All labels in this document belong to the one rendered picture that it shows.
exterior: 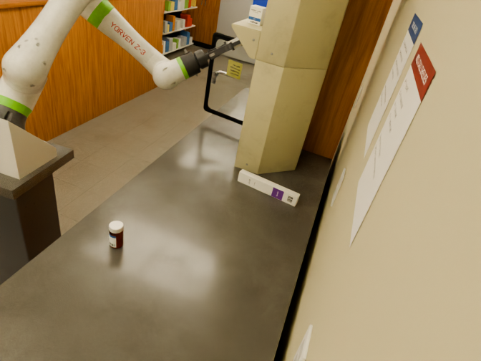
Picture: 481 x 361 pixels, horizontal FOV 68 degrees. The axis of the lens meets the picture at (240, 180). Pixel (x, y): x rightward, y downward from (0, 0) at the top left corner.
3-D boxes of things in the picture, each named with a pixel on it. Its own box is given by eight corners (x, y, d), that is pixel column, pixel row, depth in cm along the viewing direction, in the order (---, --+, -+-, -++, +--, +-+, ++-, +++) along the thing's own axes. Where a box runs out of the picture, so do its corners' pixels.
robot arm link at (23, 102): (-14, 96, 116) (12, 46, 120) (-11, 104, 130) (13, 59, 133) (29, 114, 123) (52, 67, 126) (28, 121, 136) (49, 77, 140)
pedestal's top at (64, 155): (-66, 173, 124) (-70, 163, 122) (6, 137, 150) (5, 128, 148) (13, 200, 120) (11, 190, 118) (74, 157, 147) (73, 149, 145)
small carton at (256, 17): (263, 24, 137) (267, 7, 134) (259, 26, 133) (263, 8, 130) (252, 21, 138) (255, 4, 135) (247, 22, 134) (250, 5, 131)
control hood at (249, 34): (277, 45, 157) (283, 21, 151) (255, 59, 131) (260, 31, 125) (253, 39, 159) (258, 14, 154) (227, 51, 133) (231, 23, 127)
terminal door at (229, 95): (253, 130, 179) (272, 49, 157) (202, 109, 188) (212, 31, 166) (254, 129, 180) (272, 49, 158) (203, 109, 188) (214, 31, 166)
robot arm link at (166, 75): (160, 96, 144) (147, 71, 139) (159, 90, 155) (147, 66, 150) (191, 82, 145) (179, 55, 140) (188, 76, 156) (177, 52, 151)
